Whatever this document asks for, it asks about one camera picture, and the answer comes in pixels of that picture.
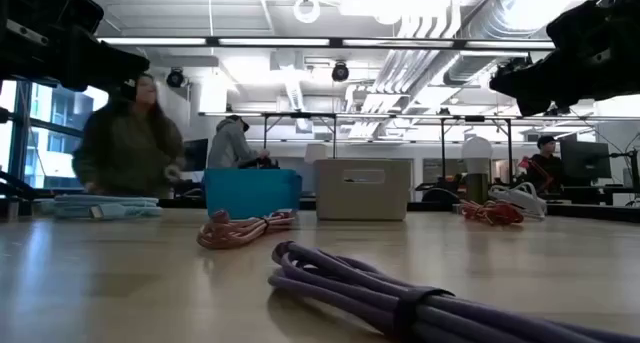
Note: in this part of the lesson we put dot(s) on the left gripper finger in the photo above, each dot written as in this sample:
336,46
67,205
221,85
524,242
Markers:
110,63

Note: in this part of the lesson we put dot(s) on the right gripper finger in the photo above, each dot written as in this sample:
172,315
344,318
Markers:
542,104
525,78

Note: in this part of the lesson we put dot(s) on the person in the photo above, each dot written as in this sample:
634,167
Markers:
547,170
227,148
130,148

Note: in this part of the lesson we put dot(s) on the black ceiling spotlight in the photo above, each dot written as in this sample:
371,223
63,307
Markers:
340,72
175,78

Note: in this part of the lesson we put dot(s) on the black computer monitor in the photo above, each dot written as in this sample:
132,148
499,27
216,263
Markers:
585,160

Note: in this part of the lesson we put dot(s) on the brass lamp with white bulb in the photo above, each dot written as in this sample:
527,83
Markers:
476,155

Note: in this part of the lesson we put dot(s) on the dark computer screen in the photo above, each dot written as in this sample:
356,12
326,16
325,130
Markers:
196,155

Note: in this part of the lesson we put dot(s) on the teal plastic bin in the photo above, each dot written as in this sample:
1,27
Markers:
250,193

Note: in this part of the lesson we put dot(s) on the pale grey plastic bin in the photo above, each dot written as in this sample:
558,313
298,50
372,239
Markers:
362,198

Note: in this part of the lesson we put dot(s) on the black metal rig frame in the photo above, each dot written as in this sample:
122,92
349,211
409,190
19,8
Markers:
475,118
299,115

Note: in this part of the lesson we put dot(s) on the black aluminium table frame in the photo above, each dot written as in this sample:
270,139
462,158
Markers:
600,212

